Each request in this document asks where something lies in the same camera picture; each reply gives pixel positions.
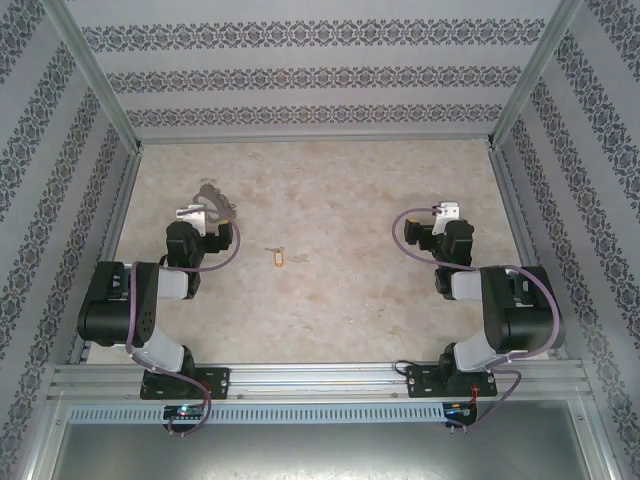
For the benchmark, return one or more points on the metal keyring holder with rings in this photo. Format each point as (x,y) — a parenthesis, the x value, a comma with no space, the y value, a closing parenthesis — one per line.
(212,196)

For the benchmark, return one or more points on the plastic key tag with label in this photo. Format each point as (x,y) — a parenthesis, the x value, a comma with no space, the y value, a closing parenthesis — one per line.
(279,260)

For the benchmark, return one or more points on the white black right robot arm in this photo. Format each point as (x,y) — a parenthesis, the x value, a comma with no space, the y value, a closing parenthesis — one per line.
(520,320)

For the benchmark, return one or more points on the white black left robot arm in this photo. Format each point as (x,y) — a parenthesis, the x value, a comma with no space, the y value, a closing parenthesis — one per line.
(100,310)

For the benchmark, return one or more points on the black mounting plate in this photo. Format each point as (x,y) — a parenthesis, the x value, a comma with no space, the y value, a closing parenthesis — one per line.
(422,385)
(217,382)

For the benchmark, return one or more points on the small circuit board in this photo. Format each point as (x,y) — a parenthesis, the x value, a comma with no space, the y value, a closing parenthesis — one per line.
(457,410)
(185,411)

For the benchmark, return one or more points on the grey sheet metal panel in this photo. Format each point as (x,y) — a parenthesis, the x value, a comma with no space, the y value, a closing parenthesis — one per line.
(320,455)

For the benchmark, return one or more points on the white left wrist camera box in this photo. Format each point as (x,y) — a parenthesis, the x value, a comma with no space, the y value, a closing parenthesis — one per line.
(200,217)

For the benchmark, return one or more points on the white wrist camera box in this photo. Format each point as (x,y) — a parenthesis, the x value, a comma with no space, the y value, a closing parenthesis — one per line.
(200,217)
(446,212)

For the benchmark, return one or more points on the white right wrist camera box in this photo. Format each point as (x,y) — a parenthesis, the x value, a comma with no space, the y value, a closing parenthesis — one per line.
(446,212)

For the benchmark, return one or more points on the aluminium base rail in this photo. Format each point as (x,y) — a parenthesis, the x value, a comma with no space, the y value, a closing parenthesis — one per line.
(320,380)

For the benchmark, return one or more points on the aluminium corner post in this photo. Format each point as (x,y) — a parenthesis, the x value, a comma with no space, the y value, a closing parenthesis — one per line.
(533,70)
(94,70)

